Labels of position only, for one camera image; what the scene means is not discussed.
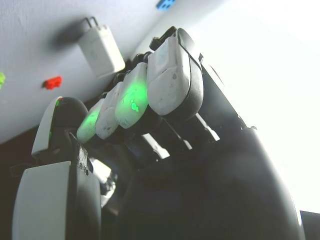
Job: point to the white and black left hand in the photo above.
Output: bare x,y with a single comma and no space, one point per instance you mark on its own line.
175,162

